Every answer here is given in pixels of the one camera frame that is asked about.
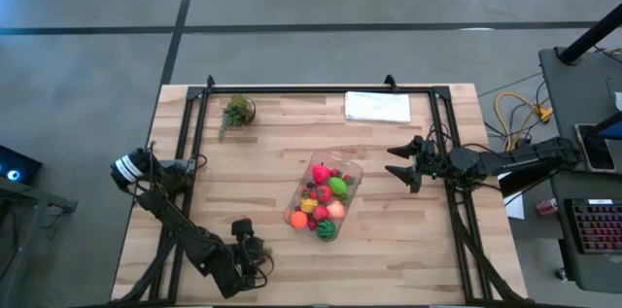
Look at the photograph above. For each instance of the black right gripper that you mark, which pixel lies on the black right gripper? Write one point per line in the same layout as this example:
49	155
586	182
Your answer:
432	162

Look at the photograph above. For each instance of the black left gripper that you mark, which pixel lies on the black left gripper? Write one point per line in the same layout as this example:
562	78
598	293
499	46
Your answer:
250	254

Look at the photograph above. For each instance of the orange toy orange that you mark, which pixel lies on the orange toy orange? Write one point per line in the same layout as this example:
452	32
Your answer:
299	220

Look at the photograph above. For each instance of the red toy strawberry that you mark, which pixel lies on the red toy strawberry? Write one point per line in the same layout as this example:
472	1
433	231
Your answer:
348	178
335	172
305	192

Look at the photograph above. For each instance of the green toy lime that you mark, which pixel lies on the green toy lime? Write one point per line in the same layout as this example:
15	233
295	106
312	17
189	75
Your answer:
337	185

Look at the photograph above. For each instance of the yellow toy bell pepper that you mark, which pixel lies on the yellow toy bell pepper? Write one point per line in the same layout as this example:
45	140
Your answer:
308	205

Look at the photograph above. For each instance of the green striped toy watermelon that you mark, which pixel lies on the green striped toy watermelon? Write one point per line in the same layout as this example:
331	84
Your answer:
326	230

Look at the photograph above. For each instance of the pink orange toy peach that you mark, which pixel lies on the pink orange toy peach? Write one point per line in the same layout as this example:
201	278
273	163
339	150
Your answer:
335	210

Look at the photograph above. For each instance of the red toy fruit green calyx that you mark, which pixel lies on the red toy fruit green calyx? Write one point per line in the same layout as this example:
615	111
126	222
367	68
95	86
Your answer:
324	194

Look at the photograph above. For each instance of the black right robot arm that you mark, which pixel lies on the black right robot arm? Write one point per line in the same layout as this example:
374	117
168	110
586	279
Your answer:
515	160

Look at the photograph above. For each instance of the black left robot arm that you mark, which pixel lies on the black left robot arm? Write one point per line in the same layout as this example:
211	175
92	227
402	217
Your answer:
165	211

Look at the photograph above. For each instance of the clear plastic tupperware container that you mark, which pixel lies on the clear plastic tupperware container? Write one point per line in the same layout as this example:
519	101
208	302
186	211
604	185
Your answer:
352	167

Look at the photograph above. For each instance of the white folded paper towel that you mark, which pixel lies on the white folded paper towel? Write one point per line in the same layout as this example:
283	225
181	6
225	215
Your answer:
377	106

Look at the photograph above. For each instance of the white paper sheet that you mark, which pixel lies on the white paper sheet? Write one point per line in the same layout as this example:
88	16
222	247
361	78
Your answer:
516	207

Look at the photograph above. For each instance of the potted green succulent plant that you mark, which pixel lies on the potted green succulent plant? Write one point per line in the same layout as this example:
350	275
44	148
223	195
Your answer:
238	111

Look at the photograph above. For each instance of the red drink can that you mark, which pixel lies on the red drink can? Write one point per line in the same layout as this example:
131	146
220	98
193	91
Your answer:
546	206

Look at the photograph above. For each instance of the grey office desk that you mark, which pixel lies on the grey office desk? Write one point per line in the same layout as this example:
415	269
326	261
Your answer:
563	104

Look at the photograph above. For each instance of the black tablet device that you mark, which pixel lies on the black tablet device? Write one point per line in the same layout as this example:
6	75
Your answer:
595	150

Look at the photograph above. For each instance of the backlit computer keyboard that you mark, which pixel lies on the backlit computer keyboard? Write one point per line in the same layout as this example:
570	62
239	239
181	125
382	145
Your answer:
597	225

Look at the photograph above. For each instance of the grey metal side table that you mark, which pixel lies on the grey metal side table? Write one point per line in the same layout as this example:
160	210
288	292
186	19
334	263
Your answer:
48	203

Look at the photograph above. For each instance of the black metal pole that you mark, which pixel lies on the black metal pole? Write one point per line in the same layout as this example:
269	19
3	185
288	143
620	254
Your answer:
588	36

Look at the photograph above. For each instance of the black computer blue light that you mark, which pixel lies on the black computer blue light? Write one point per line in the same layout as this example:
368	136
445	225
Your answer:
19	167

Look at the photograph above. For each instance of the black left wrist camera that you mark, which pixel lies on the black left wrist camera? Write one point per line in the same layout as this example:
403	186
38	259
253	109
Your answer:
242	228

